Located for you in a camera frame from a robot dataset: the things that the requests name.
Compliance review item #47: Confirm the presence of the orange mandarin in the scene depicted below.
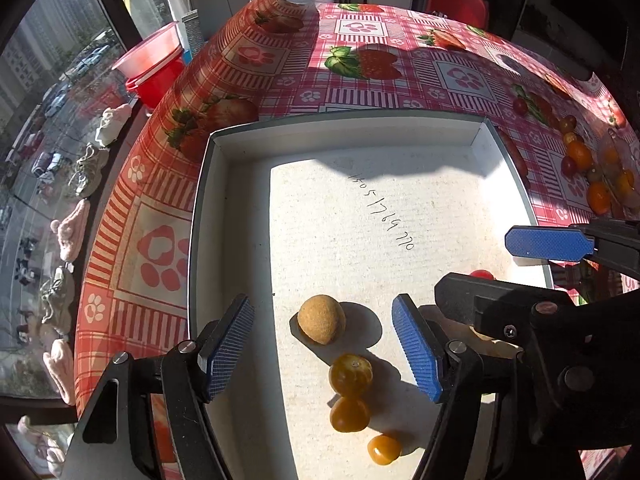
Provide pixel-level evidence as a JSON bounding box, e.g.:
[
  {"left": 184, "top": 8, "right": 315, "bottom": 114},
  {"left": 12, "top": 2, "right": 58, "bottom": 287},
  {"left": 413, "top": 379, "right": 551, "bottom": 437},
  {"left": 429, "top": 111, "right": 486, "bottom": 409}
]
[
  {"left": 566, "top": 140, "right": 593, "bottom": 172},
  {"left": 587, "top": 181, "right": 611, "bottom": 216}
]

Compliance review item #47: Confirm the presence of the large yellow cherry tomato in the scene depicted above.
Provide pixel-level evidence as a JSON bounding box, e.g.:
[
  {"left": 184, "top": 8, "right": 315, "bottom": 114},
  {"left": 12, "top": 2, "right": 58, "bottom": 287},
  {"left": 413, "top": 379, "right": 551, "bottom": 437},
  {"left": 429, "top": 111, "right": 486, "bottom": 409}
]
[{"left": 329, "top": 353, "right": 373, "bottom": 398}]

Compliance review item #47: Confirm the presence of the tan round longan fruit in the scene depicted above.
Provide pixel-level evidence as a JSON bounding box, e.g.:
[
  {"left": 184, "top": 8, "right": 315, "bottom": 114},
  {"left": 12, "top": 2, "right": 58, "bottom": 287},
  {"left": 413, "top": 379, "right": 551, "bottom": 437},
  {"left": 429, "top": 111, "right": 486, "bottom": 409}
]
[{"left": 296, "top": 295, "right": 346, "bottom": 346}]

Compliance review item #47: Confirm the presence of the orange-yellow cherry tomato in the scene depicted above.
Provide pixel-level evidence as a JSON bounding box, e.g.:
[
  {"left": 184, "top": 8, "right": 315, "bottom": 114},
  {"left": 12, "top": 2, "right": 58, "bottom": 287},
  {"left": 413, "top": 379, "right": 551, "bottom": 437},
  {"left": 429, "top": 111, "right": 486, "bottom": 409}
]
[{"left": 330, "top": 396, "right": 370, "bottom": 432}]

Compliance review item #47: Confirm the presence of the small yellow cherry tomato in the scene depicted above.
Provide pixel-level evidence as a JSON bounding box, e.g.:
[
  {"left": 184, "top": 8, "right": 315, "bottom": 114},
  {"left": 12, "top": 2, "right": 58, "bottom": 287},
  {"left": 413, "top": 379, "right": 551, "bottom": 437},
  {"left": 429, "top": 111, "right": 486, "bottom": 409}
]
[{"left": 367, "top": 434, "right": 402, "bottom": 466}]

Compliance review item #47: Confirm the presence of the dark red cherry tomato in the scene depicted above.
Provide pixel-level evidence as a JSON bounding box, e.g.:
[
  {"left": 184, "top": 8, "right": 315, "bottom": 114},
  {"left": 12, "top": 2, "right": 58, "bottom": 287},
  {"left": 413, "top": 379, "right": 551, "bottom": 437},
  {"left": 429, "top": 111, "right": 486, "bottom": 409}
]
[{"left": 561, "top": 155, "right": 578, "bottom": 179}]

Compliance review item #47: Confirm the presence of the white shallow tray box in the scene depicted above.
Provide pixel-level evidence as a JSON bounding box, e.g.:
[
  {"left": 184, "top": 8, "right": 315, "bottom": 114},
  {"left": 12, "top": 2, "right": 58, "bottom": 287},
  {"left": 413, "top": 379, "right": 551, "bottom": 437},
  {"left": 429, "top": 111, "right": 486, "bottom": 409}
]
[{"left": 188, "top": 110, "right": 551, "bottom": 479}]

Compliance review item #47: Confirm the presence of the red plastic chair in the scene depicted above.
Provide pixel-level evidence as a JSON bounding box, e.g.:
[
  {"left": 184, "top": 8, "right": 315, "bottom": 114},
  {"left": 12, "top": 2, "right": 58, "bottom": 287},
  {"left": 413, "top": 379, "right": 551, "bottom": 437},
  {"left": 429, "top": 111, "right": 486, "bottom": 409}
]
[{"left": 426, "top": 0, "right": 488, "bottom": 29}]

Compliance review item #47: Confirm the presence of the red plastic bucket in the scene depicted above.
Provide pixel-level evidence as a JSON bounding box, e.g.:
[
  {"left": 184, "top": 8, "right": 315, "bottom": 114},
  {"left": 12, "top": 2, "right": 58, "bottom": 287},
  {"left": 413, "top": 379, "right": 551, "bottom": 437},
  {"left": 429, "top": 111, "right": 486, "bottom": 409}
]
[{"left": 125, "top": 54, "right": 186, "bottom": 110}]

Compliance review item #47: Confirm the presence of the red checkered strawberry tablecloth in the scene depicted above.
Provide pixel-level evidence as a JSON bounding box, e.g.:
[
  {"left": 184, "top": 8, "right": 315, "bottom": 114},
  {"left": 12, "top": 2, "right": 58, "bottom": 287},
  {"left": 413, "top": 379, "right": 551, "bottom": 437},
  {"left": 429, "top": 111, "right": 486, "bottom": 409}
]
[{"left": 75, "top": 0, "right": 630, "bottom": 406}]

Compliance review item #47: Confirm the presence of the pink plastic basin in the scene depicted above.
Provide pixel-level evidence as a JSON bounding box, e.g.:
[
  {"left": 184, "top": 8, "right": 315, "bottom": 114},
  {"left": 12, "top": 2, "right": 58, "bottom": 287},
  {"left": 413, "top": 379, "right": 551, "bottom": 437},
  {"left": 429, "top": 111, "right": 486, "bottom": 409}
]
[{"left": 112, "top": 22, "right": 182, "bottom": 79}]

